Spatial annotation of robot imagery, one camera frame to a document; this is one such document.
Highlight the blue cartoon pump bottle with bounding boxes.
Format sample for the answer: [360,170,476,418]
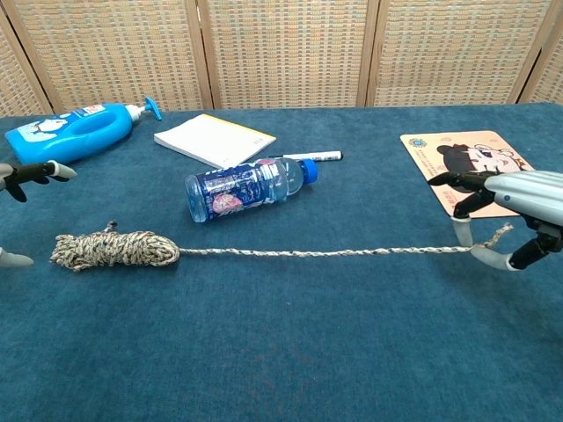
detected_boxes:
[4,96,163,165]

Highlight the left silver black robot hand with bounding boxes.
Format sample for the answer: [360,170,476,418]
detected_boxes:
[0,160,78,269]

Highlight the pink cartoon mouse pad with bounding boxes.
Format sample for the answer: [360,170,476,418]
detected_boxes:
[399,130,536,220]

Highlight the blue carpet table cover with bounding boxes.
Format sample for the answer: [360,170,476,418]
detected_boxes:
[0,103,563,422]

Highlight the woven wooden folding screen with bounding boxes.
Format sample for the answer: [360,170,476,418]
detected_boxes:
[0,0,563,118]

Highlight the clear water bottle blue label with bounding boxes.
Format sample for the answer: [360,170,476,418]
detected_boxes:
[184,157,319,224]

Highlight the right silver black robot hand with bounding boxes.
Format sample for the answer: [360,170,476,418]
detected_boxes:
[427,170,563,273]

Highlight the white notepad yellow edge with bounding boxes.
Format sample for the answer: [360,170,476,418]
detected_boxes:
[153,113,277,170]

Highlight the speckled beige braided rope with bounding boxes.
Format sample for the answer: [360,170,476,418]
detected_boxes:
[49,221,515,273]

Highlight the white marker black cap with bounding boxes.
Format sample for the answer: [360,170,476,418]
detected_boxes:
[267,150,343,163]

